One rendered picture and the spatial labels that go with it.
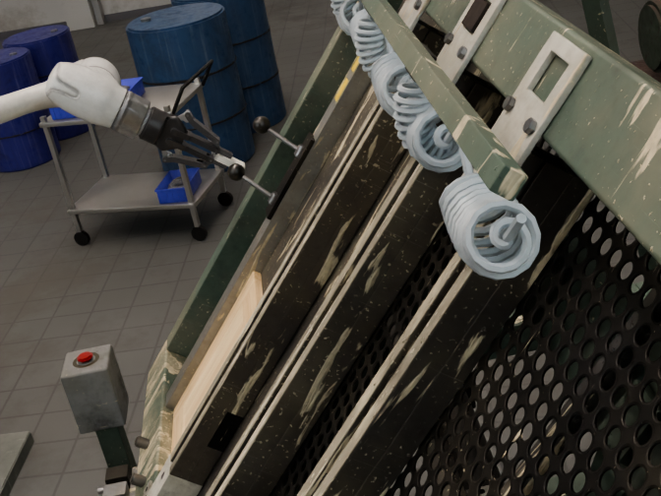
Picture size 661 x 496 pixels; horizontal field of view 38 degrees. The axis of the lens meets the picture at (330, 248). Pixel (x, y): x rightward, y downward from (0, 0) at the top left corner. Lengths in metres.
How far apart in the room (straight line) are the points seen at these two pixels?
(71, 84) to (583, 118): 1.33
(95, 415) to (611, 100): 1.87
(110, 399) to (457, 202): 1.79
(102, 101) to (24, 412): 2.35
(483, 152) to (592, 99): 0.28
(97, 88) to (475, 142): 1.44
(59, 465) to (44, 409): 0.41
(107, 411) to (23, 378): 1.94
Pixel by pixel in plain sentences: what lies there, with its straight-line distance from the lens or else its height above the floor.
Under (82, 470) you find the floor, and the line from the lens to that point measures 3.73.
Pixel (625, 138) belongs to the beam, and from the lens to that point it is 0.84.
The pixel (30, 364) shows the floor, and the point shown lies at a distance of 4.51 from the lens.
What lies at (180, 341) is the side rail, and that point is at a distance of 2.45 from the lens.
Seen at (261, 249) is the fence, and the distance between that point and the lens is 2.06.
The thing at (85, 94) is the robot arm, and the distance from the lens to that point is 2.03.
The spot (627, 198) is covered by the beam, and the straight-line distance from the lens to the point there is 0.79.
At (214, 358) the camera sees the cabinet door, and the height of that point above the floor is 1.05.
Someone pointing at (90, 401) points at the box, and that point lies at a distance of 2.49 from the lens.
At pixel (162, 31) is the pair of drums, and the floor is 0.94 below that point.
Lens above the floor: 2.16
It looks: 27 degrees down
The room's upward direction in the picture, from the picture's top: 11 degrees counter-clockwise
